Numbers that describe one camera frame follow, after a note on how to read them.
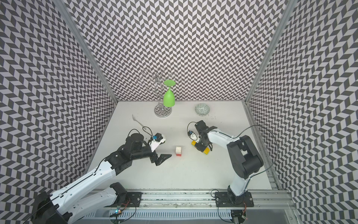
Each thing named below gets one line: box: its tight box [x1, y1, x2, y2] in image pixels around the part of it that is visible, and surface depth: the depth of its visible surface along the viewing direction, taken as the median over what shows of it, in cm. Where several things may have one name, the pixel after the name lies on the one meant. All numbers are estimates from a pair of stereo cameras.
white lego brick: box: [175, 146, 182, 154], surface depth 86 cm
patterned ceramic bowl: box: [194, 103, 211, 117], surface depth 111 cm
